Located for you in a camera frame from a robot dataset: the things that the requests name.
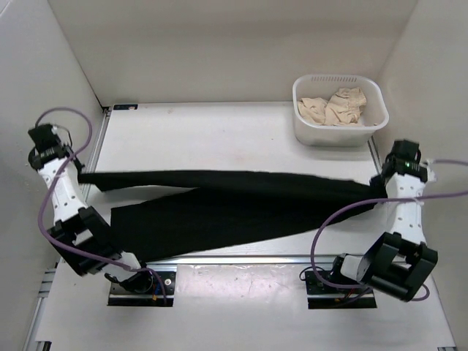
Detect aluminium frame rail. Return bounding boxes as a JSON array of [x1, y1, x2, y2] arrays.
[[22, 107, 112, 350]]

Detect black trousers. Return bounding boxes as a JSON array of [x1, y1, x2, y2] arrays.
[[78, 170, 386, 262]]

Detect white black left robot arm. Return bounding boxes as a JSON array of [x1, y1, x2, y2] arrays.
[[28, 124, 155, 293]]

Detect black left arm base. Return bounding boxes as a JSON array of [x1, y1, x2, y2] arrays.
[[105, 266, 177, 307]]

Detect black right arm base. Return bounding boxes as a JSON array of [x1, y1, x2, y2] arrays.
[[299, 255, 377, 309]]

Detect white plastic basket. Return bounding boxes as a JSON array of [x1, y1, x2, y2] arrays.
[[292, 74, 389, 147]]

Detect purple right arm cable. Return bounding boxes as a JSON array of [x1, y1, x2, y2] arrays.
[[309, 157, 468, 301]]

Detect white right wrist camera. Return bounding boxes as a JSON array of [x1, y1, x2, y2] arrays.
[[423, 159, 437, 183]]

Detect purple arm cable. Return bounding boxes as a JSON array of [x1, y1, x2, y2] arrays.
[[309, 157, 468, 301], [36, 106, 167, 304]]

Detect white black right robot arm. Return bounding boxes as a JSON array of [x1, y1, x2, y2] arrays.
[[328, 140, 438, 302]]

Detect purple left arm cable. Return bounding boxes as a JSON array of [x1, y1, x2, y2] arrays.
[[36, 106, 167, 304]]

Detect beige trousers in basket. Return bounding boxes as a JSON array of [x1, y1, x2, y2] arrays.
[[295, 87, 378, 127]]

